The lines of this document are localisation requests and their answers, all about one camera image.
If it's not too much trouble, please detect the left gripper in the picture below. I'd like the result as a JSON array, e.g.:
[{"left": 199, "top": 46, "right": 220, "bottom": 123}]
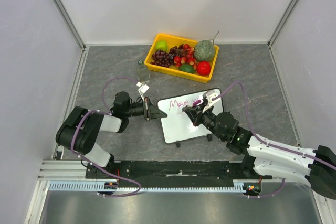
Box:
[{"left": 124, "top": 97, "right": 167, "bottom": 121}]

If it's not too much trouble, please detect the magenta marker cap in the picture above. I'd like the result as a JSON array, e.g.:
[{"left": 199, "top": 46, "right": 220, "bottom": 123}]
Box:
[{"left": 193, "top": 100, "right": 203, "bottom": 106}]

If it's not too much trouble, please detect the white marker pen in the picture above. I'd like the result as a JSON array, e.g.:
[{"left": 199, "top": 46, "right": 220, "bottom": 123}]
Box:
[{"left": 181, "top": 99, "right": 203, "bottom": 114}]

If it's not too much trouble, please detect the small whiteboard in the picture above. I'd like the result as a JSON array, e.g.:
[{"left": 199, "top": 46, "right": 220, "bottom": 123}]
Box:
[{"left": 157, "top": 90, "right": 211, "bottom": 144}]

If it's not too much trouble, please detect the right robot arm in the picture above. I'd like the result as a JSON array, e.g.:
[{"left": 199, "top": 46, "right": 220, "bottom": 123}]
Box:
[{"left": 182, "top": 105, "right": 335, "bottom": 199}]

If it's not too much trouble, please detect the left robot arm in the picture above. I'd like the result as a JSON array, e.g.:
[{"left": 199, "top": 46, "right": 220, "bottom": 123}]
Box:
[{"left": 56, "top": 91, "right": 167, "bottom": 178}]

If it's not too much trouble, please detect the clear glass bottle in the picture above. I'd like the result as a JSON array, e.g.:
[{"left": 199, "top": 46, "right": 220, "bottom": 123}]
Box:
[{"left": 136, "top": 60, "right": 150, "bottom": 84}]

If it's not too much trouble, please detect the green avocado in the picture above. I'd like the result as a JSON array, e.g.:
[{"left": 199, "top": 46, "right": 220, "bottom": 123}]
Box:
[{"left": 179, "top": 63, "right": 195, "bottom": 74}]

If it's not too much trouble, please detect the red apple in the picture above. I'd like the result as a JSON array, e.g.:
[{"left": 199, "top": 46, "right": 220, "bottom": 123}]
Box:
[{"left": 196, "top": 61, "right": 211, "bottom": 76}]

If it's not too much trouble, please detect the purple grape bunch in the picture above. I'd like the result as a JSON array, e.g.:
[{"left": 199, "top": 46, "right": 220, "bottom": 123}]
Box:
[{"left": 150, "top": 47, "right": 180, "bottom": 68}]

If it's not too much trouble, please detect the red cherry bunch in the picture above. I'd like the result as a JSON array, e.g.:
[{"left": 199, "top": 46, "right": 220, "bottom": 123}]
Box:
[{"left": 170, "top": 44, "right": 197, "bottom": 67}]

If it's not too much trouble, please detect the green netted melon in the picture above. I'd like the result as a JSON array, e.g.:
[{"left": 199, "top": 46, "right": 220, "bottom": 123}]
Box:
[{"left": 194, "top": 40, "right": 216, "bottom": 61}]

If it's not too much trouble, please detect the green apple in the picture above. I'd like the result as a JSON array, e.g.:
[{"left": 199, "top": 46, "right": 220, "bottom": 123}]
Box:
[{"left": 155, "top": 40, "right": 168, "bottom": 51}]

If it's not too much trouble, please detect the yellow plastic bin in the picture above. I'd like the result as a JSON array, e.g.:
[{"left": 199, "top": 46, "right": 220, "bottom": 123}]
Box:
[{"left": 144, "top": 34, "right": 219, "bottom": 83}]

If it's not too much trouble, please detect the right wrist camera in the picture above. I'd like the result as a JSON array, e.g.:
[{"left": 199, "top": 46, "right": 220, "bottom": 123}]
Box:
[{"left": 201, "top": 90, "right": 219, "bottom": 113}]

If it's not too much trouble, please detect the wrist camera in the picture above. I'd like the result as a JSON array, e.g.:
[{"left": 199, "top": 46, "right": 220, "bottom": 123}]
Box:
[
  {"left": 201, "top": 90, "right": 219, "bottom": 113},
  {"left": 136, "top": 82, "right": 149, "bottom": 101}
]

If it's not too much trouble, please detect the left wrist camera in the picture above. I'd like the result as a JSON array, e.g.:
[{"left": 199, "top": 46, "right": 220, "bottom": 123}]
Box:
[{"left": 136, "top": 82, "right": 149, "bottom": 101}]

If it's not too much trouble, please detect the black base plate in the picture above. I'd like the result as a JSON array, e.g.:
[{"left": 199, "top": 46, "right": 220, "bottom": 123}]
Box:
[{"left": 85, "top": 150, "right": 274, "bottom": 188}]

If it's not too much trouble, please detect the white cable duct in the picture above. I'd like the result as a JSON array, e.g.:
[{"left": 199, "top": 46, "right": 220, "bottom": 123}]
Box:
[{"left": 49, "top": 180, "right": 252, "bottom": 193}]

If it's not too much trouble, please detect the left aluminium frame post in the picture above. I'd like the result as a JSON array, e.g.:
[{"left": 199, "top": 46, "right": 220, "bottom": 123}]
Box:
[{"left": 52, "top": 0, "right": 86, "bottom": 50}]

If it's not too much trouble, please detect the aluminium frame post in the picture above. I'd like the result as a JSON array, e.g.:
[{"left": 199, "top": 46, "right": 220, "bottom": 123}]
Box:
[
  {"left": 52, "top": 0, "right": 86, "bottom": 50},
  {"left": 267, "top": 0, "right": 300, "bottom": 48}
]

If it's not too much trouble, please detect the right aluminium frame post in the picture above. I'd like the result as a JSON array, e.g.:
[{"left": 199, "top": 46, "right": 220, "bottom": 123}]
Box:
[{"left": 267, "top": 0, "right": 300, "bottom": 48}]

